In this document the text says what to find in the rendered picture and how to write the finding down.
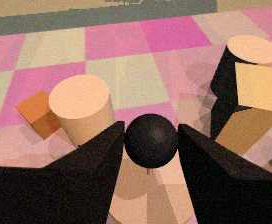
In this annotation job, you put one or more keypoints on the peach cylinder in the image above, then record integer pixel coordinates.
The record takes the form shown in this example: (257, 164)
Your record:
(244, 49)
(82, 105)

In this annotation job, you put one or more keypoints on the french press coffee maker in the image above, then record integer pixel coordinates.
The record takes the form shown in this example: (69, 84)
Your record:
(151, 188)

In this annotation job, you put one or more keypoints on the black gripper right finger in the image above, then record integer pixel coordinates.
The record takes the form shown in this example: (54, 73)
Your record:
(224, 187)

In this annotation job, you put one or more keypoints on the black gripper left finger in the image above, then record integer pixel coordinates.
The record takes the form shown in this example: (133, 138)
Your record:
(74, 189)

